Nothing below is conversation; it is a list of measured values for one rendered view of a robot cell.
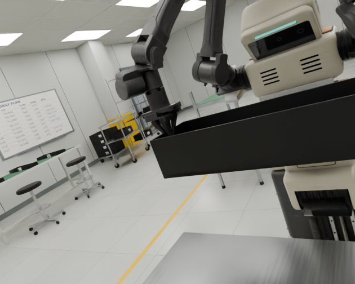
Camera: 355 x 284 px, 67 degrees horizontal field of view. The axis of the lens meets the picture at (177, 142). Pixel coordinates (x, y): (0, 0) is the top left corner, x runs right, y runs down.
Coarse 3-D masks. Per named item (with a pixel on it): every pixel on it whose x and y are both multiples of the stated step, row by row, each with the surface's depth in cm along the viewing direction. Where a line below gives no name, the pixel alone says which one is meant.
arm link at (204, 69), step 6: (204, 60) 90; (210, 60) 89; (204, 66) 88; (210, 66) 87; (198, 72) 90; (204, 72) 88; (210, 72) 86; (204, 78) 90; (210, 78) 87; (204, 84) 94
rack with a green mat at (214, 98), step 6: (192, 96) 272; (210, 96) 308; (216, 96) 284; (222, 96) 266; (192, 102) 274; (204, 102) 276; (210, 102) 264; (216, 102) 261; (234, 102) 253; (228, 108) 350; (198, 114) 276; (258, 174) 269; (222, 180) 292; (222, 186) 294
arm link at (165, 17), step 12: (168, 0) 70; (180, 0) 72; (156, 12) 70; (168, 12) 70; (156, 24) 69; (168, 24) 71; (144, 36) 71; (156, 36) 69; (168, 36) 72; (132, 48) 71; (144, 48) 68; (144, 60) 70
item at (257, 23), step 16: (272, 0) 79; (288, 0) 75; (304, 0) 72; (256, 16) 80; (272, 16) 77; (288, 16) 73; (304, 16) 72; (320, 16) 80; (256, 32) 79; (272, 32) 78; (288, 32) 77; (304, 32) 77; (320, 32) 76; (256, 48) 84; (272, 48) 84; (288, 48) 83
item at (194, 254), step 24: (192, 240) 80; (216, 240) 76; (240, 240) 72; (264, 240) 69; (288, 240) 66; (312, 240) 63; (168, 264) 73; (192, 264) 70; (216, 264) 67; (240, 264) 64; (264, 264) 61; (288, 264) 59; (312, 264) 56; (336, 264) 54
